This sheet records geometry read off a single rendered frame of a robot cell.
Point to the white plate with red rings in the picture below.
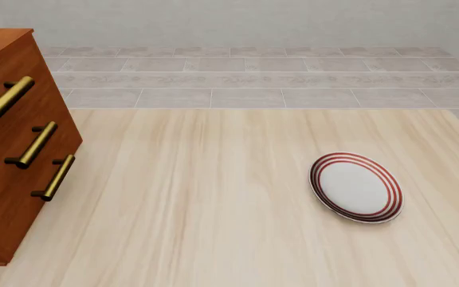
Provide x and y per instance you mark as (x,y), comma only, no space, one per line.
(353,185)

